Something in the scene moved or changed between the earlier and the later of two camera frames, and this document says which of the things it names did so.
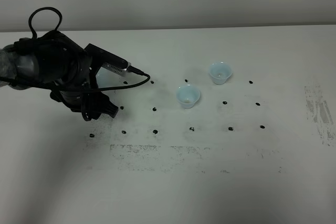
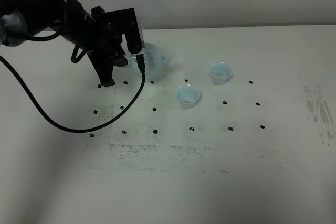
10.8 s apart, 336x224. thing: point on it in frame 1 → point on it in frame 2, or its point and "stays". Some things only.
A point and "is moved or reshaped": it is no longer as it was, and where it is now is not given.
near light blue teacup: x=187 y=95 stays
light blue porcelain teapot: x=105 y=78 is moved or reshaped
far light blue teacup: x=220 y=72 stays
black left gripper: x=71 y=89 → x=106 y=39
